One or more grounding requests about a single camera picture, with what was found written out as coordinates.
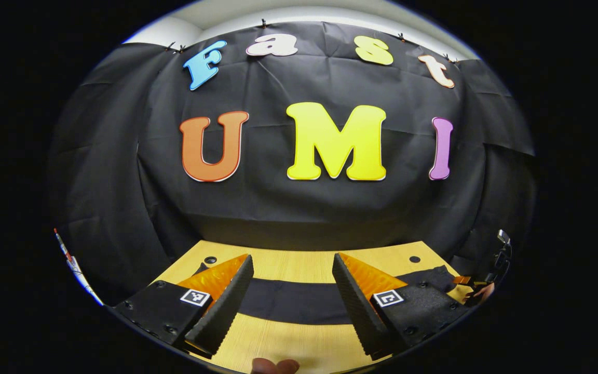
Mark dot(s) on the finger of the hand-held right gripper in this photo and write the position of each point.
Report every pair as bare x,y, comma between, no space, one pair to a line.
467,280

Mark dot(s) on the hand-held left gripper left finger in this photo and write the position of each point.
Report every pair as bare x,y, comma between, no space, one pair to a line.
221,311

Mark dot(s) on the white panel with red trim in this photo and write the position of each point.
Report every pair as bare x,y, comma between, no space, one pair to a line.
76,267

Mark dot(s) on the black backdrop cloth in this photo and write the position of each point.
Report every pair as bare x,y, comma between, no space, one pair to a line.
268,208

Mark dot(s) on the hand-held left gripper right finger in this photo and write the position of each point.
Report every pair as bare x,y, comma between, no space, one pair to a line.
356,311

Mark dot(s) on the row of black clips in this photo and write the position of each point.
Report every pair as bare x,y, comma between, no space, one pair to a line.
263,23

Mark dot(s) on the dark grey jeans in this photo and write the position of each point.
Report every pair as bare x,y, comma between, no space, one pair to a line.
294,304

